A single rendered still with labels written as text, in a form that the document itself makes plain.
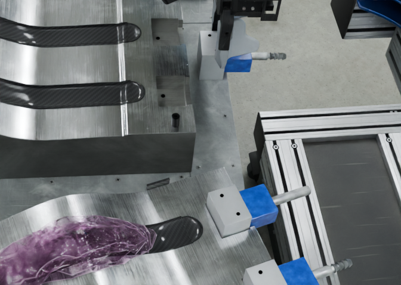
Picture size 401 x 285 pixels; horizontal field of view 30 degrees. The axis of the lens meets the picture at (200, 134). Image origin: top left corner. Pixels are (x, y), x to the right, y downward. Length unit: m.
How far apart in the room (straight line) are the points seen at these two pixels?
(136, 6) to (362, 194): 0.87
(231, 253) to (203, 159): 0.18
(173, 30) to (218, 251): 0.36
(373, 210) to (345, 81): 0.61
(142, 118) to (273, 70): 1.32
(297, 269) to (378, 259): 0.83
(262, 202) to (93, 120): 0.23
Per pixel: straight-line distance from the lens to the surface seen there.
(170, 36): 1.09
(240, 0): 1.00
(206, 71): 1.10
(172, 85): 1.01
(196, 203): 0.92
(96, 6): 1.09
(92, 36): 1.06
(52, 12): 1.09
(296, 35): 2.36
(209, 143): 1.04
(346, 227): 1.72
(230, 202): 0.90
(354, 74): 2.30
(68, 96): 0.99
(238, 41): 1.05
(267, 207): 0.91
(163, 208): 0.92
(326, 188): 1.76
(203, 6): 1.23
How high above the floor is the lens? 1.64
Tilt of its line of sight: 53 degrees down
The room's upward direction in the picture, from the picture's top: 7 degrees clockwise
